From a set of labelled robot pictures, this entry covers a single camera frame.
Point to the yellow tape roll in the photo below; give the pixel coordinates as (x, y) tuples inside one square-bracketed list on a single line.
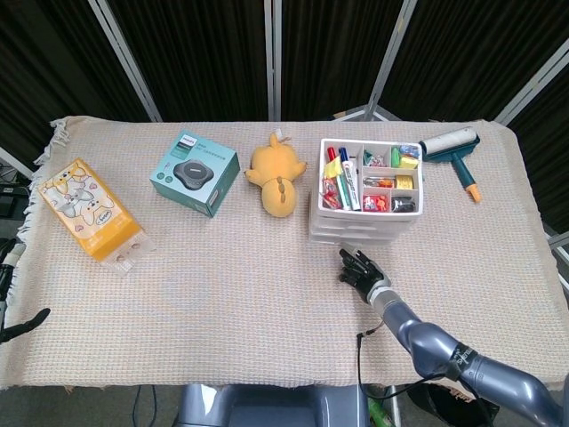
[(404, 182)]

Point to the clear container with orange food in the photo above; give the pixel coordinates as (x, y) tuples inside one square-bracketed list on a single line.
[(378, 182)]

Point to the beige woven tablecloth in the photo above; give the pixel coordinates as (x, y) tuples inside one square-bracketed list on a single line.
[(222, 289)]

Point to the blue marker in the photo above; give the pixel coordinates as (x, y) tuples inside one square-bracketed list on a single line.
[(344, 154)]

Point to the yellow cartoon snack package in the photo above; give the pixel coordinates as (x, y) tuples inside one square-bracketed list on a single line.
[(89, 209)]

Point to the blue packet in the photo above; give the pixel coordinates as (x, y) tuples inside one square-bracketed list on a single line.
[(410, 150)]

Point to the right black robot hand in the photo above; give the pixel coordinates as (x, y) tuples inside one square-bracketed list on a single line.
[(366, 278)]

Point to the yellow clay pack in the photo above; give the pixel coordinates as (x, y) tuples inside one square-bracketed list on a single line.
[(409, 162)]

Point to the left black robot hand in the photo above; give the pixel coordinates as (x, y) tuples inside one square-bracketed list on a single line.
[(24, 325)]

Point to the white drawer organizer with stationery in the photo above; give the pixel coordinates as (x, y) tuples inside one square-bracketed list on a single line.
[(369, 215)]

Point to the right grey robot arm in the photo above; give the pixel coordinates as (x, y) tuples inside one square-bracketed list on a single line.
[(427, 338)]

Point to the red wrapped candy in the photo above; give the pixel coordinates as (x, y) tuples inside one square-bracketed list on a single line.
[(330, 195)]

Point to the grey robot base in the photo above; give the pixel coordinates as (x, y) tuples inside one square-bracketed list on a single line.
[(275, 407)]

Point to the green marker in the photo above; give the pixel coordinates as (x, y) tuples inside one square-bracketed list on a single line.
[(342, 193)]

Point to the black folding screen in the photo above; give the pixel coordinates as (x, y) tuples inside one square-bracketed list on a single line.
[(200, 53)]

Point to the teal lint roller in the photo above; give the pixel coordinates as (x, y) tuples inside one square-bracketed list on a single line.
[(449, 144)]

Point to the red and orange small pieces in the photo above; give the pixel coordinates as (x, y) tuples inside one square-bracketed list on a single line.
[(375, 203)]

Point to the yellow plush toy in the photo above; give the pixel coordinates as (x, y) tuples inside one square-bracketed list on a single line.
[(278, 187)]

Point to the green clay pack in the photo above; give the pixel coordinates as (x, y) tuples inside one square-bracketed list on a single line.
[(395, 156)]

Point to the green bottle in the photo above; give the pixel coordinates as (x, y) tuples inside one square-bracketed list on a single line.
[(378, 413)]

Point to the small yellow packet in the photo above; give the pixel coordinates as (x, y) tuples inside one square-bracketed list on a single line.
[(332, 169)]

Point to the clear plastic drawer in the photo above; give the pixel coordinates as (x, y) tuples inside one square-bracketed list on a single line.
[(355, 229)]

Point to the teal speaker box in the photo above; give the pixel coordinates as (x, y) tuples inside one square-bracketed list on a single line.
[(191, 173)]

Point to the red marker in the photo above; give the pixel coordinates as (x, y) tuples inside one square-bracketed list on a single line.
[(331, 154)]

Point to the black bag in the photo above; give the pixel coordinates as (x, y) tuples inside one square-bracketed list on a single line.
[(440, 405)]

